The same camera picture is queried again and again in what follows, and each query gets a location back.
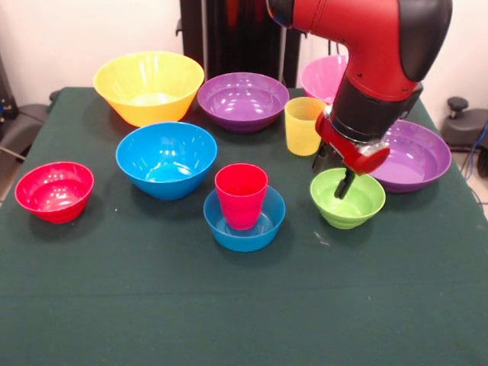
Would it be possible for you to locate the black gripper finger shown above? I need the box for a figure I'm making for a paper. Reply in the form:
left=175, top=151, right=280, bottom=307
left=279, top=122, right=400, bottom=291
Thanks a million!
left=311, top=141, right=329, bottom=171
left=334, top=167, right=355, bottom=201

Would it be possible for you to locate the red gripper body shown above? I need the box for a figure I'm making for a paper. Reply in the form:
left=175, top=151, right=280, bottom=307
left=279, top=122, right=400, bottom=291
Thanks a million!
left=314, top=108, right=391, bottom=176

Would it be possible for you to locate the small green bowl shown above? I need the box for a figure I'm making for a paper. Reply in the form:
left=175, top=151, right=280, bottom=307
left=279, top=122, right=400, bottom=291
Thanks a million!
left=309, top=167, right=387, bottom=230

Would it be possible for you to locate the red cup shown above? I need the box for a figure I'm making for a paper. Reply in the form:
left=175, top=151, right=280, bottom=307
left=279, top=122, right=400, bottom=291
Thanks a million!
left=213, top=162, right=269, bottom=231

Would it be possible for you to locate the translucent teal bowl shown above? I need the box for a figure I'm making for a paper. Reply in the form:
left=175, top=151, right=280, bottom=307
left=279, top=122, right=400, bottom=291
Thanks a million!
left=203, top=185, right=287, bottom=253

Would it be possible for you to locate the blue bowl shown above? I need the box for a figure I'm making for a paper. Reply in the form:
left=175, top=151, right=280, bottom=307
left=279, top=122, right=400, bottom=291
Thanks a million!
left=115, top=121, right=219, bottom=201

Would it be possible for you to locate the small red bowl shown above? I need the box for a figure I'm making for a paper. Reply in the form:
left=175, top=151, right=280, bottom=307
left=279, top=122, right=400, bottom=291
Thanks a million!
left=14, top=161, right=95, bottom=225

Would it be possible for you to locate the yellow cup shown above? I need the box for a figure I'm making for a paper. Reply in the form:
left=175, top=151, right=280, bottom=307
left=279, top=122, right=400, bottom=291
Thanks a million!
left=284, top=96, right=328, bottom=157

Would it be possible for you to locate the purple bowl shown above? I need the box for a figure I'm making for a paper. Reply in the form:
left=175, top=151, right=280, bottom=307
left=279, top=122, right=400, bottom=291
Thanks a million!
left=197, top=72, right=291, bottom=133
left=368, top=120, right=453, bottom=194

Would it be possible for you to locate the large pink bowl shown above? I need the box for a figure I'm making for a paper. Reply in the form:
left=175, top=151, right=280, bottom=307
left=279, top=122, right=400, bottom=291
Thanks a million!
left=300, top=54, right=350, bottom=106

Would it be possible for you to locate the dark green tablecloth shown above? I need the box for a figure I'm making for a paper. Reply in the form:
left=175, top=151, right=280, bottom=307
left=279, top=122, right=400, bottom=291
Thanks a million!
left=0, top=86, right=488, bottom=366

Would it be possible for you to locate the large yellow bowl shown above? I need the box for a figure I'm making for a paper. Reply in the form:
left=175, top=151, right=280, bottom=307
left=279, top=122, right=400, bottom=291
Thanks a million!
left=93, top=51, right=206, bottom=128

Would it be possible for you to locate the black equipment box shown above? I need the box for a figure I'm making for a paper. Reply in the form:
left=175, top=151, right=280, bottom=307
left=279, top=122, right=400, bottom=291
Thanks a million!
left=0, top=53, right=18, bottom=123

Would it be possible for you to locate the grey pedestal leg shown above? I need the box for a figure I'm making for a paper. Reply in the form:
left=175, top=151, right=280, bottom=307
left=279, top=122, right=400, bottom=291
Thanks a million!
left=0, top=103, right=49, bottom=161
left=441, top=108, right=488, bottom=153

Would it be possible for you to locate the blue cable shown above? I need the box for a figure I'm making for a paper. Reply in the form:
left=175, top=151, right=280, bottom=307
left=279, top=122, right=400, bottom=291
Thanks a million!
left=463, top=121, right=488, bottom=182

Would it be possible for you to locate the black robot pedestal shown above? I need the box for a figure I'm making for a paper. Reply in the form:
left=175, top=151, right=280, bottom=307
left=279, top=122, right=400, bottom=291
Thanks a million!
left=175, top=0, right=309, bottom=89

